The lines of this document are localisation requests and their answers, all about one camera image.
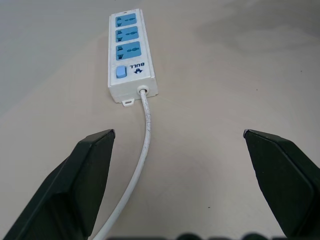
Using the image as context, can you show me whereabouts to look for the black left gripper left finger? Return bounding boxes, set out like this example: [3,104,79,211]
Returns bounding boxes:
[0,128,116,240]

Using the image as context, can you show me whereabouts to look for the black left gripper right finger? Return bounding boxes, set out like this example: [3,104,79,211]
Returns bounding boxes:
[242,128,320,240]

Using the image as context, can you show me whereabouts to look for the white power strip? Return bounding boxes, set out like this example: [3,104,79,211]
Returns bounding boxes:
[107,8,160,107]

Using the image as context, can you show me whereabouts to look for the white power cable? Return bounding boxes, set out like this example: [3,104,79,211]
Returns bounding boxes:
[92,87,152,240]

